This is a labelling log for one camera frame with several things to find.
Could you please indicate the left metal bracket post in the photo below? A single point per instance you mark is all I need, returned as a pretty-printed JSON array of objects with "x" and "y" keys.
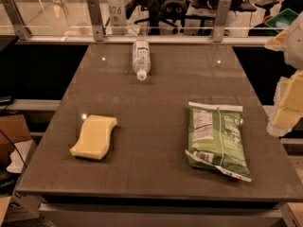
[{"x": 20, "y": 28}]

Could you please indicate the green plastic bin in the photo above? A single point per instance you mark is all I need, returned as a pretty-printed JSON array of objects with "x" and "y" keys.
[{"x": 282, "y": 20}]

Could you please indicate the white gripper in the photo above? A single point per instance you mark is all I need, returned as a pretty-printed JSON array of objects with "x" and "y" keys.
[{"x": 295, "y": 46}]

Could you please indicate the right metal bracket post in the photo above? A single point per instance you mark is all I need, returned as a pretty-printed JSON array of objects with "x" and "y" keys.
[{"x": 220, "y": 20}]

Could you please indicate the green snack bag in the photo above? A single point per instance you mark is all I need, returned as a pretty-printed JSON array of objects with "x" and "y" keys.
[{"x": 214, "y": 139}]

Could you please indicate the white numbered robot base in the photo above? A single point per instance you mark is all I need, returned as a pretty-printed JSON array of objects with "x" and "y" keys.
[{"x": 117, "y": 20}]

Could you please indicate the brown cardboard box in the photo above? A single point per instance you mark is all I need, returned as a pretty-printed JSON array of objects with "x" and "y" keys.
[{"x": 13, "y": 129}]

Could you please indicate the middle metal bracket post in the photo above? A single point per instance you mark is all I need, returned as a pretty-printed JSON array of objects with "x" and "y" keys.
[{"x": 96, "y": 20}]

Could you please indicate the black office chair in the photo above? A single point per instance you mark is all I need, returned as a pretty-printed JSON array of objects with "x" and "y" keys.
[{"x": 162, "y": 11}]

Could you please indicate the metal bracket post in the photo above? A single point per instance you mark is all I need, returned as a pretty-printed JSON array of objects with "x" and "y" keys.
[
  {"x": 96, "y": 20},
  {"x": 20, "y": 28},
  {"x": 220, "y": 20}
]

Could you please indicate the clear plastic water bottle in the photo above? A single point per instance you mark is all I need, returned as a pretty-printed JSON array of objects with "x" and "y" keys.
[{"x": 141, "y": 59}]

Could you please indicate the yellow sponge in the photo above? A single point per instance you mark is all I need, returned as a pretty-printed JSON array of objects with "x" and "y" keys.
[{"x": 95, "y": 136}]

